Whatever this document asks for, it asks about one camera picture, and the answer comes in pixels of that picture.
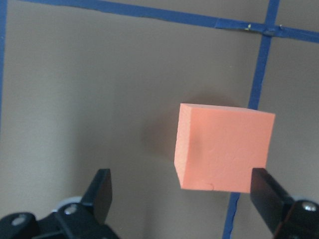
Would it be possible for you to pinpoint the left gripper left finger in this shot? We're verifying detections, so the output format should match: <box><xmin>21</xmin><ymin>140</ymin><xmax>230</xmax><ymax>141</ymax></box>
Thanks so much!
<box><xmin>0</xmin><ymin>169</ymin><xmax>118</xmax><ymax>239</ymax></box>

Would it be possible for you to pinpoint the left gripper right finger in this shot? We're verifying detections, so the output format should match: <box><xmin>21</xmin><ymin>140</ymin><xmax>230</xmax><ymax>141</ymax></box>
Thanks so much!
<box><xmin>250</xmin><ymin>168</ymin><xmax>319</xmax><ymax>239</ymax></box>

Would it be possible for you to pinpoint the orange foam block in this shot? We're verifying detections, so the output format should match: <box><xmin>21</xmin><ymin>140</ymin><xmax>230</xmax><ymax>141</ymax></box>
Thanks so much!
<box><xmin>174</xmin><ymin>103</ymin><xmax>276</xmax><ymax>193</ymax></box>

